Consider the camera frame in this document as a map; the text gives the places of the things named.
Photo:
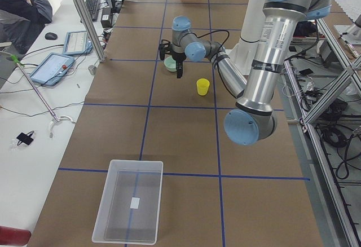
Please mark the small black card device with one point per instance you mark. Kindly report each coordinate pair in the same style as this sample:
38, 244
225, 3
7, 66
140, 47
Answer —
25, 138

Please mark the reacher grabber stick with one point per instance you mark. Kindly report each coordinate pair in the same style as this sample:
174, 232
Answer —
55, 119

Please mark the black keyboard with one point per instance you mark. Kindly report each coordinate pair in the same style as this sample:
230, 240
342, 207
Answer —
93, 7

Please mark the black power adapter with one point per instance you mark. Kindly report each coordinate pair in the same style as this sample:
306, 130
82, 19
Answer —
106, 17

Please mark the yellow plastic cup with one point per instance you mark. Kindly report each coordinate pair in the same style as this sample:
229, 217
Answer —
202, 85

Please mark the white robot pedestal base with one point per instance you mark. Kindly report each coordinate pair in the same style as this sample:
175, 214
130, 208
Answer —
245, 50

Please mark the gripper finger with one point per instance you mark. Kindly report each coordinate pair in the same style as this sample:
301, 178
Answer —
177, 66
180, 72

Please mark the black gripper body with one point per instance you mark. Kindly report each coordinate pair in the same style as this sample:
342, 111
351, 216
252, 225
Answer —
178, 56

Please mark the mint green bowl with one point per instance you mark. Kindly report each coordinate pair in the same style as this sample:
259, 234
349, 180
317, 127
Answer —
170, 64

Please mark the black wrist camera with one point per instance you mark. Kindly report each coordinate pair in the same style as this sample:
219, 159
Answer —
165, 48

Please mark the far teach pendant tablet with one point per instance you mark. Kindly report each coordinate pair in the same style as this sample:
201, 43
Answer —
77, 43

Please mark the clear plastic box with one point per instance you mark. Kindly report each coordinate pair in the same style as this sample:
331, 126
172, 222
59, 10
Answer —
130, 205

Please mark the seated person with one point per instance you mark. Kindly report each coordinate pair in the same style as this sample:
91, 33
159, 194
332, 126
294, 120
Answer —
23, 21

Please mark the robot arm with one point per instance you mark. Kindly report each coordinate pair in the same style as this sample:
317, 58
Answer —
250, 71

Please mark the aluminium frame post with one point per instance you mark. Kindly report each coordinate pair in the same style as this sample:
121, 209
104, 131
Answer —
88, 23

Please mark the near teach pendant tablet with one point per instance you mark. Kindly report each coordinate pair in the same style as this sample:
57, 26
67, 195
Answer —
50, 71

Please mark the black computer mouse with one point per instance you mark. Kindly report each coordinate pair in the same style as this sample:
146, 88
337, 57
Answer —
51, 36

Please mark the teach pendant tablet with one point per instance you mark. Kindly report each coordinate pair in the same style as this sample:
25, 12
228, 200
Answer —
50, 71
77, 43

